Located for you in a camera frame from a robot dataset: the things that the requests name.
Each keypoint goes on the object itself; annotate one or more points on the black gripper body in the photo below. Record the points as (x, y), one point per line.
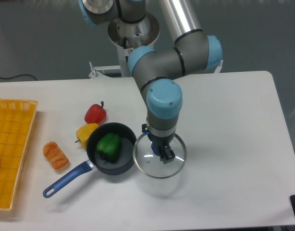
(159, 137)

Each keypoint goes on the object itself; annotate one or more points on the glass pot lid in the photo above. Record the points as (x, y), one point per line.
(147, 157)

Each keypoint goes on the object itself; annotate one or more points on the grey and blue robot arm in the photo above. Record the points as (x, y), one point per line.
(155, 73)

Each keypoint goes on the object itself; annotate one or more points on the green bell pepper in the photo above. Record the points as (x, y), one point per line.
(108, 147)

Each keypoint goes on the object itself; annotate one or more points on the red bell pepper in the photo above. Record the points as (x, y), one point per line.
(96, 113)

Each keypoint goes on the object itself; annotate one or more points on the yellow bell pepper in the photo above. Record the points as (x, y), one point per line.
(84, 132)

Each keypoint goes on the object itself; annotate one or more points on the orange bread roll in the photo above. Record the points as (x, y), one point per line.
(55, 156)

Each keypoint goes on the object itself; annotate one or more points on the yellow woven basket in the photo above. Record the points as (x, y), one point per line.
(16, 121)

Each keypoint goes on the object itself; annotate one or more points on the dark pot with blue handle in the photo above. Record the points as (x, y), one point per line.
(123, 164)

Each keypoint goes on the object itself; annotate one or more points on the white mounting bracket right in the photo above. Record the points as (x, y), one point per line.
(219, 67)

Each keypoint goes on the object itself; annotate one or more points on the white mounting bracket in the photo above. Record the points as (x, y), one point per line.
(219, 67)
(107, 71)

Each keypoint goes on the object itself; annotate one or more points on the white mounting bracket left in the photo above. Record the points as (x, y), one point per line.
(107, 71)

